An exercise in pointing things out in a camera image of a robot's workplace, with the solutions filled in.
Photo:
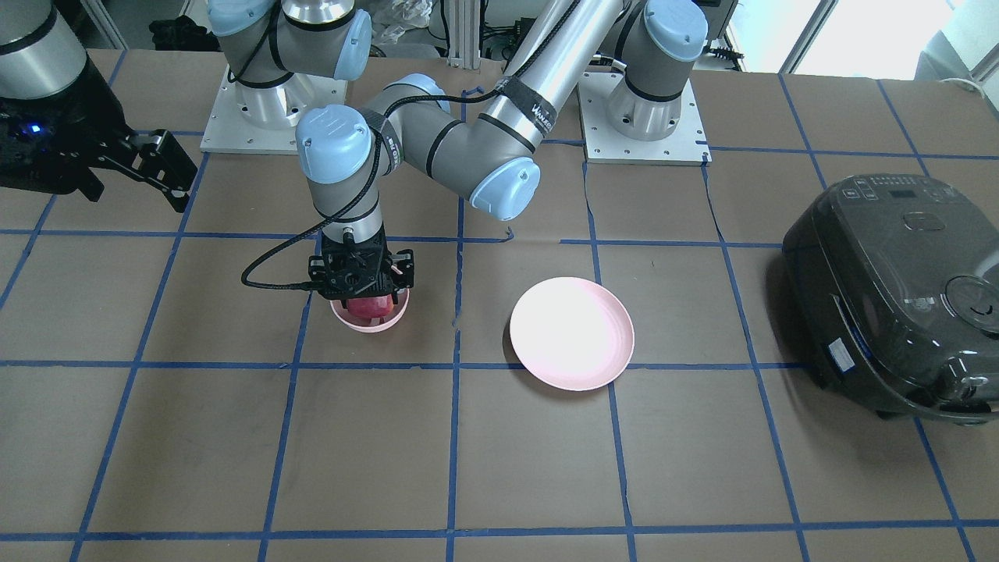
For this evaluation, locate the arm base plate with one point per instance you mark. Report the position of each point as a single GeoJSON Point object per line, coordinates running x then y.
{"type": "Point", "coordinates": [622, 128]}
{"type": "Point", "coordinates": [246, 120]}

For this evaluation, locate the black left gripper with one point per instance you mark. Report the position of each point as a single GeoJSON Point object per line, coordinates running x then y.
{"type": "Point", "coordinates": [403, 266]}

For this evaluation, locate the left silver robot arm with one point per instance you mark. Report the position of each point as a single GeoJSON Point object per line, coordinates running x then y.
{"type": "Point", "coordinates": [487, 160]}

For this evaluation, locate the small pink bowl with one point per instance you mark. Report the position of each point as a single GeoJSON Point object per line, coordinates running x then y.
{"type": "Point", "coordinates": [373, 326]}

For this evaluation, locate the red apple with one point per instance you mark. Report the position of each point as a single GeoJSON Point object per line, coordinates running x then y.
{"type": "Point", "coordinates": [371, 308]}

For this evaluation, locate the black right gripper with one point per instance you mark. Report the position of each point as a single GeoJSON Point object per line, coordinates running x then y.
{"type": "Point", "coordinates": [87, 109]}

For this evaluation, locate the pink plate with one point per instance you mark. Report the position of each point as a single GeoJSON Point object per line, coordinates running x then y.
{"type": "Point", "coordinates": [572, 333]}

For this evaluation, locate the aluminium frame post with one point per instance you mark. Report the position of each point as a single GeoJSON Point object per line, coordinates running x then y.
{"type": "Point", "coordinates": [464, 19]}

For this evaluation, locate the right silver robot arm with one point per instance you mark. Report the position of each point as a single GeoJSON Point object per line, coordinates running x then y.
{"type": "Point", "coordinates": [264, 42]}

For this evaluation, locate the dark grey rice cooker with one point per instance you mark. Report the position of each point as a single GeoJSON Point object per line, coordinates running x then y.
{"type": "Point", "coordinates": [896, 277]}

